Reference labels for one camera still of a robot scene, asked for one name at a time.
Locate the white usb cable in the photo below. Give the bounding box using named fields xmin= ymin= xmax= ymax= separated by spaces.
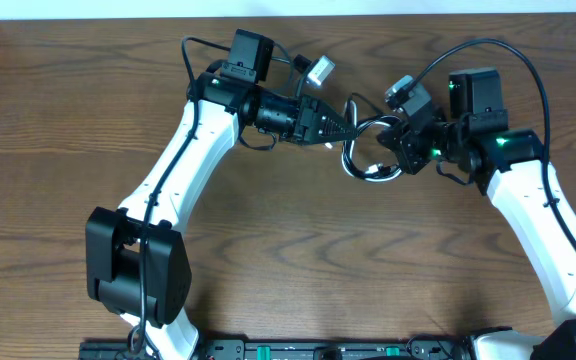
xmin=325 ymin=99 xmax=403 ymax=182

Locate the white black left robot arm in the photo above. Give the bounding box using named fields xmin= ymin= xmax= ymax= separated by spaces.
xmin=85 ymin=29 xmax=357 ymax=359

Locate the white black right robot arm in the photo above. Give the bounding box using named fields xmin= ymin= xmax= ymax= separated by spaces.
xmin=378 ymin=67 xmax=576 ymax=359

